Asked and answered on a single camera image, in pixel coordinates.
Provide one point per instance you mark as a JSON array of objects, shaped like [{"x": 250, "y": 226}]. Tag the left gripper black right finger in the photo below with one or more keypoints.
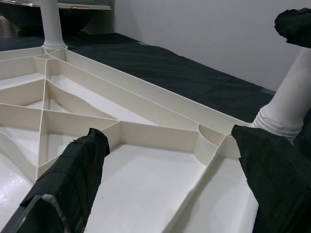
[{"x": 279, "y": 189}]

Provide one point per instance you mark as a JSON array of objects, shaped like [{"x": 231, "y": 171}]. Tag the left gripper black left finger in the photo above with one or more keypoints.
[{"x": 70, "y": 184}]

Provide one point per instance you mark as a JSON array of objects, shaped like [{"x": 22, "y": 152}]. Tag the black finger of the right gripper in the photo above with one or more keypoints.
[{"x": 296, "y": 26}]

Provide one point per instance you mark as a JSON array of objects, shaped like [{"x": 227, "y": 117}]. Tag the white plastic table leg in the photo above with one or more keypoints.
[
  {"x": 52, "y": 24},
  {"x": 286, "y": 97}
]

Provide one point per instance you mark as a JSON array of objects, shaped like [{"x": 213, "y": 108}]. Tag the white plastic table top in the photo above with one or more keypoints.
[{"x": 145, "y": 182}]

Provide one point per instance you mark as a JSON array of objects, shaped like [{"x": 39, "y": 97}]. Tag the black tablecloth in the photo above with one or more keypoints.
[{"x": 182, "y": 68}]

